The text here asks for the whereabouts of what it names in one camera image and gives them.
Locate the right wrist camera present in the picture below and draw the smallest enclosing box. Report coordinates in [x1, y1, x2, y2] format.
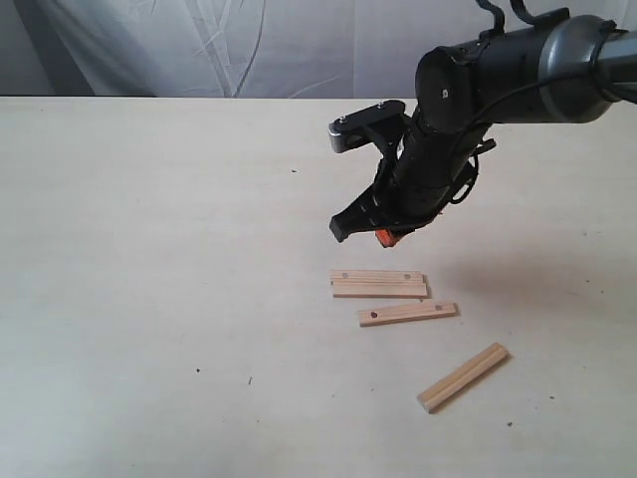
[328, 100, 408, 153]

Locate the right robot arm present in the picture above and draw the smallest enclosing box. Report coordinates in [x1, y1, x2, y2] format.
[328, 1, 636, 247]

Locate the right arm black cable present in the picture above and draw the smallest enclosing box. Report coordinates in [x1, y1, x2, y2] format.
[475, 0, 571, 39]

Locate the white backdrop cloth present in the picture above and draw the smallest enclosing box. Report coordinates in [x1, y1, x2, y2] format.
[0, 0, 637, 99]

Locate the plain wooden stick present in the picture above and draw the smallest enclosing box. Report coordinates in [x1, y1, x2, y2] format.
[330, 280, 430, 299]

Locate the grooved wooden stick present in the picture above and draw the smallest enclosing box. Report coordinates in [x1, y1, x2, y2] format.
[417, 343, 510, 413]

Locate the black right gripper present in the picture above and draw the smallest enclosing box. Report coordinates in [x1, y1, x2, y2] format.
[329, 117, 495, 248]

